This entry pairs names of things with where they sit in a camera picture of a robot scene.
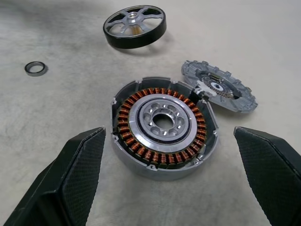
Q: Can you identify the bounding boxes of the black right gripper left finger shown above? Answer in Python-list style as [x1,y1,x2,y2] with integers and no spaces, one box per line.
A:
[3,126,107,226]

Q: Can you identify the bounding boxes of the small dark bearing ring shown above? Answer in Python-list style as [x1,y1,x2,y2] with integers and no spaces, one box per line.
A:
[24,61,47,77]

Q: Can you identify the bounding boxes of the grey round disc object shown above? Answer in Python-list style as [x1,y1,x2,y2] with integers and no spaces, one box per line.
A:
[110,75,219,181]

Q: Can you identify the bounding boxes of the black rotor ring silver spokes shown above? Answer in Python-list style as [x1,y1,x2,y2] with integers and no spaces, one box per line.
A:
[102,5,168,49]

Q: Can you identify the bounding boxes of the grey motor end cover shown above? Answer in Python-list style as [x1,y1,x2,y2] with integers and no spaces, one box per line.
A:
[181,60,259,114]

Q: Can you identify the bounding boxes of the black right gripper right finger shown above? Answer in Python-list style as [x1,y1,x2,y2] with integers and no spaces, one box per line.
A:
[233,126,301,226]

